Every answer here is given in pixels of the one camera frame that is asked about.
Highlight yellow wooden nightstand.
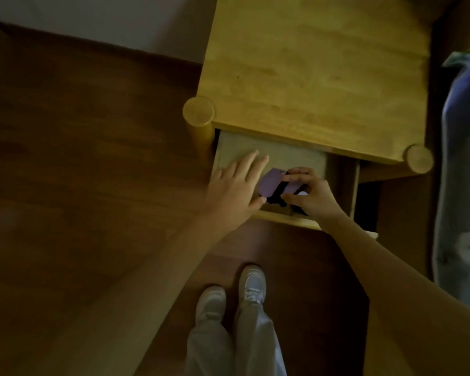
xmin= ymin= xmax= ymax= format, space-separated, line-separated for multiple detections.
xmin=182 ymin=0 xmax=434 ymax=231

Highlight person's right white shoe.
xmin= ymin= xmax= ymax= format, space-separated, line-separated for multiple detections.
xmin=238 ymin=264 xmax=267 ymax=310

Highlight pastel patchwork bed sheet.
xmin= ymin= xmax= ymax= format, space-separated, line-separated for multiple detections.
xmin=432 ymin=50 xmax=470 ymax=320

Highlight person's left white shoe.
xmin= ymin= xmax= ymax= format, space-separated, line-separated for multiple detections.
xmin=195 ymin=285 xmax=227 ymax=327

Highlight light grey trousers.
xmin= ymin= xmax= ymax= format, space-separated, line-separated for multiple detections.
xmin=184 ymin=301 xmax=287 ymax=376

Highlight purple sleep mask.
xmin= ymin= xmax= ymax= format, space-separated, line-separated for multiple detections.
xmin=257 ymin=168 xmax=308 ymax=210

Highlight person's white shoe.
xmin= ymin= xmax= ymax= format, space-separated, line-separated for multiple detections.
xmin=195 ymin=285 xmax=227 ymax=327
xmin=238 ymin=264 xmax=267 ymax=310

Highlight person's left hand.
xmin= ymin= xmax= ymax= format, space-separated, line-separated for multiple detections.
xmin=203 ymin=149 xmax=270 ymax=231

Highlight person's right hand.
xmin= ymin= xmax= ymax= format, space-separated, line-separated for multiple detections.
xmin=280 ymin=167 xmax=347 ymax=231

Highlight person's right forearm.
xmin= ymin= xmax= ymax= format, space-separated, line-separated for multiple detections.
xmin=321 ymin=215 xmax=470 ymax=376

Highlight person's left forearm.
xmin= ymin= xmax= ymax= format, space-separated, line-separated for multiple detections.
xmin=35 ymin=215 xmax=236 ymax=376

